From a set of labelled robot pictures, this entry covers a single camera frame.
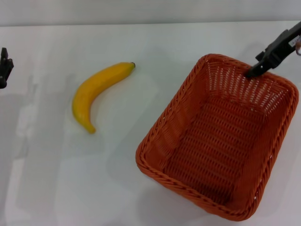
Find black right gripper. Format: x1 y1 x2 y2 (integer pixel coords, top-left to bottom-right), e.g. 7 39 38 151
246 22 301 79

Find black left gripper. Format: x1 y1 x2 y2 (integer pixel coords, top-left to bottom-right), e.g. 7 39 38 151
0 47 15 89

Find orange woven plastic basket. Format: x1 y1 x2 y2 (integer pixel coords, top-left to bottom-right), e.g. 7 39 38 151
135 53 300 222

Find yellow banana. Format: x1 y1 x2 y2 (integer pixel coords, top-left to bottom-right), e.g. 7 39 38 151
71 62 136 135

